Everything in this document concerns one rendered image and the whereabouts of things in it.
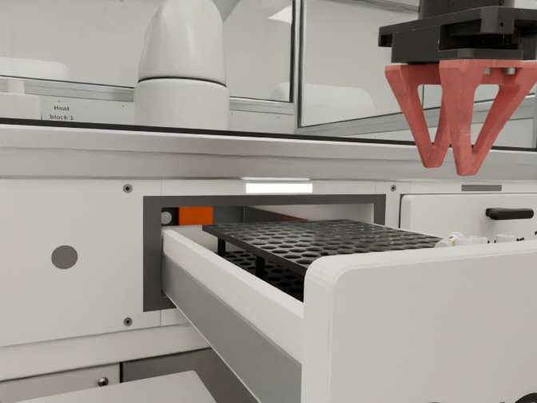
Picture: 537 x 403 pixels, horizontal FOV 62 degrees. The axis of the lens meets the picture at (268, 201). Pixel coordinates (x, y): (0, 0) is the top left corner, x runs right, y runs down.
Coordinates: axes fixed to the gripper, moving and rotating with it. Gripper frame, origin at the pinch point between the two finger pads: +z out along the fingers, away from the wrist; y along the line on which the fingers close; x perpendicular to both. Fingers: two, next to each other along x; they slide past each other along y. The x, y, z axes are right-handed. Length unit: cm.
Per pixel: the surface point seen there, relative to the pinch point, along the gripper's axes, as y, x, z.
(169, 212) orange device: 54, 11, 17
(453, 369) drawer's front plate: -13.2, 11.7, 5.2
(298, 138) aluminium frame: 22.0, 1.2, 0.8
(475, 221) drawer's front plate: 18.6, -23.6, 12.7
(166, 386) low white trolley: 11.7, 19.1, 21.1
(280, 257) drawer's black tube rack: 1.4, 12.4, 6.0
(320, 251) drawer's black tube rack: 2.3, 8.9, 6.4
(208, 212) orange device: 54, 4, 18
